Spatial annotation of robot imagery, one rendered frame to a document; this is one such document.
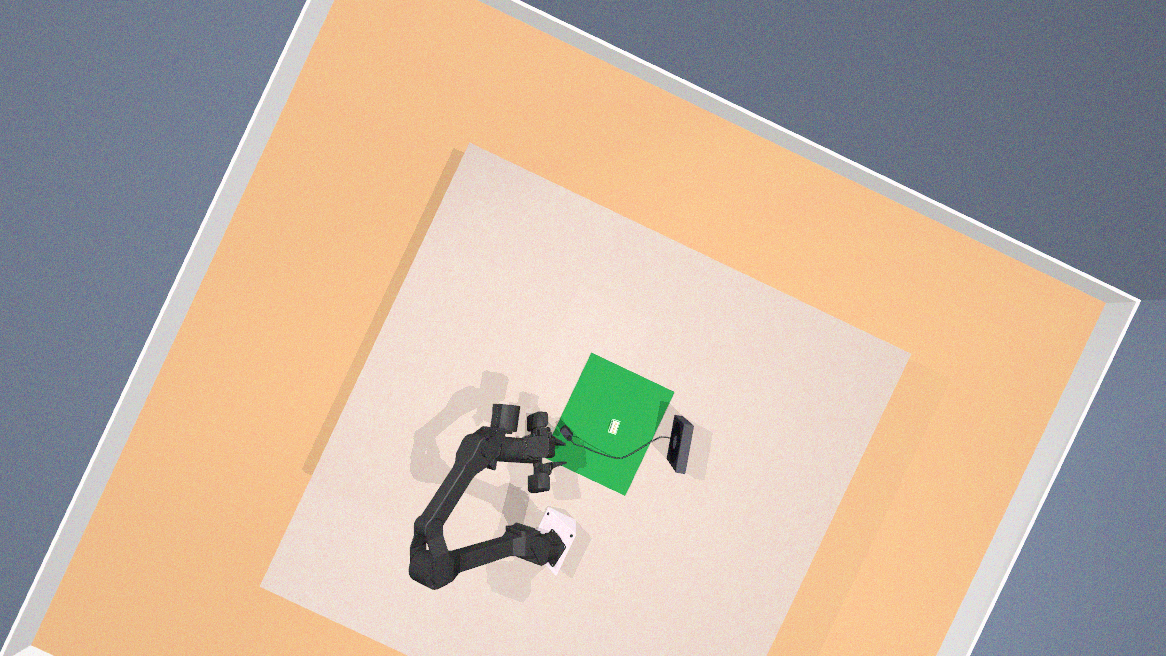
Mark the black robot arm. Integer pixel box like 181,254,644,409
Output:
409,404,566,590

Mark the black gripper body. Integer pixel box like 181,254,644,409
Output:
514,411,550,493

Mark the black connector plug with cable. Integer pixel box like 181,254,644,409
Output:
560,425,670,459

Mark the black square cooling fan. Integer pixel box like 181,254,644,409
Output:
667,415,694,474

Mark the green circuit board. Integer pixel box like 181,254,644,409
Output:
546,353,674,496

